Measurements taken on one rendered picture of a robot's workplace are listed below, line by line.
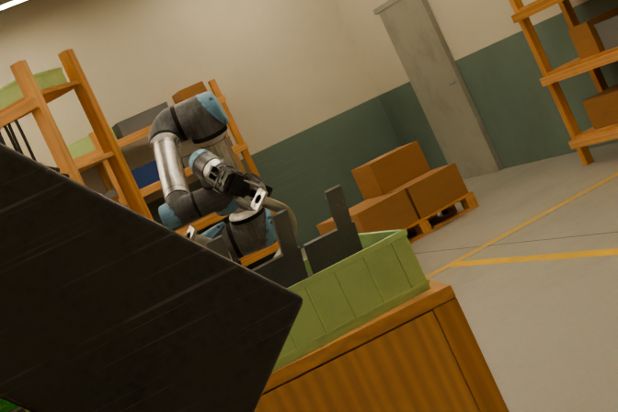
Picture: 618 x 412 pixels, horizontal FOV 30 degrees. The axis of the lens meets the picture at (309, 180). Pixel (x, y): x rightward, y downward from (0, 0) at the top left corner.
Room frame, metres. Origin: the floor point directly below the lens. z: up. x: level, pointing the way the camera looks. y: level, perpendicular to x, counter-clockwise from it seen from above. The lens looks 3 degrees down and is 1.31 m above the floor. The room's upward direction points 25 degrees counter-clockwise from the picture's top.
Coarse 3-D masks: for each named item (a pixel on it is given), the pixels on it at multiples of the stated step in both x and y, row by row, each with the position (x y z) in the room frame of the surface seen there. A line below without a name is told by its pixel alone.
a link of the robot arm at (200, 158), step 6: (198, 150) 3.24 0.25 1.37; (204, 150) 3.23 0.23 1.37; (192, 156) 3.23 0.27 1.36; (198, 156) 3.21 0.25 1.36; (204, 156) 3.19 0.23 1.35; (210, 156) 3.18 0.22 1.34; (216, 156) 3.18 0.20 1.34; (192, 162) 3.22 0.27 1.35; (198, 162) 3.19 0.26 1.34; (204, 162) 3.17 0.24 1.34; (192, 168) 3.22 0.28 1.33; (198, 168) 3.18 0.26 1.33; (198, 174) 3.20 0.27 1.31; (204, 180) 3.20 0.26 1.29; (204, 186) 3.22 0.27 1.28; (210, 186) 3.21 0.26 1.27
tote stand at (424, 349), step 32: (448, 288) 2.91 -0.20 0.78; (384, 320) 2.88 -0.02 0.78; (416, 320) 2.89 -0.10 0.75; (448, 320) 2.90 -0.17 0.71; (320, 352) 2.86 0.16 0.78; (352, 352) 2.87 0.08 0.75; (384, 352) 2.88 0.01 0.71; (416, 352) 2.89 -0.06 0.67; (448, 352) 2.90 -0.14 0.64; (480, 352) 2.91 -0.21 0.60; (288, 384) 2.84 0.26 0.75; (320, 384) 2.85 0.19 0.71; (352, 384) 2.86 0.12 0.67; (384, 384) 2.87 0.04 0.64; (416, 384) 2.88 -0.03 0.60; (448, 384) 2.89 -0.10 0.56; (480, 384) 2.90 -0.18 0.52
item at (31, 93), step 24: (24, 72) 6.44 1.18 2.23; (48, 72) 6.78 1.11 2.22; (72, 72) 6.81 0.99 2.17; (0, 96) 6.62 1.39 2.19; (24, 96) 6.46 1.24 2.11; (48, 96) 6.70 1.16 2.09; (0, 120) 6.52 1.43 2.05; (48, 120) 6.44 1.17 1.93; (96, 120) 6.81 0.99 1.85; (48, 144) 6.46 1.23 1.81; (72, 168) 6.45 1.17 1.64; (120, 168) 6.81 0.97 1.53
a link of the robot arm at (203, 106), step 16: (208, 96) 3.53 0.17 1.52; (176, 112) 3.52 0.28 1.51; (192, 112) 3.51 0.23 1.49; (208, 112) 3.51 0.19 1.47; (224, 112) 3.59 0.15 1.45; (192, 128) 3.52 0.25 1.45; (208, 128) 3.52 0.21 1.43; (224, 128) 3.56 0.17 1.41; (208, 144) 3.55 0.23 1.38; (224, 144) 3.57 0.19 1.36; (240, 224) 3.62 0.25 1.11; (256, 224) 3.62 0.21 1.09; (240, 240) 3.62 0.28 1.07; (256, 240) 3.63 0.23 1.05; (272, 240) 3.64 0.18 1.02
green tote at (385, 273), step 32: (352, 256) 2.93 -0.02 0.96; (384, 256) 2.96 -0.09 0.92; (288, 288) 2.88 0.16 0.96; (320, 288) 2.90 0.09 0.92; (352, 288) 2.92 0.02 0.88; (384, 288) 2.95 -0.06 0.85; (416, 288) 2.96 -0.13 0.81; (320, 320) 2.89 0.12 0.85; (352, 320) 2.91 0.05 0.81; (288, 352) 2.86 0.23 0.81
